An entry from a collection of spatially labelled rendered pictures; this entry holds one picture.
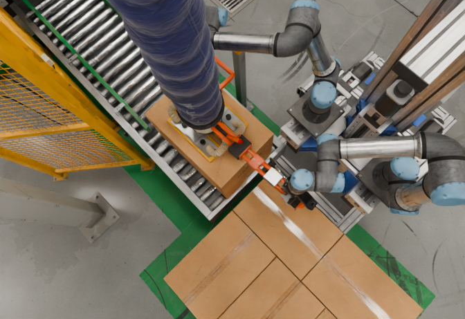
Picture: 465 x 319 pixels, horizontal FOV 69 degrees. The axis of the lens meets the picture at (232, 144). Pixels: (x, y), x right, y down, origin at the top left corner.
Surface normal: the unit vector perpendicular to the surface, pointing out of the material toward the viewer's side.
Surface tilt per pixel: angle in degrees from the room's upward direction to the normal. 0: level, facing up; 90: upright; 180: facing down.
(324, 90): 7
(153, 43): 79
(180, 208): 0
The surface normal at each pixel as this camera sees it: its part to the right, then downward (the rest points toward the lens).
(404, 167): -0.04, -0.40
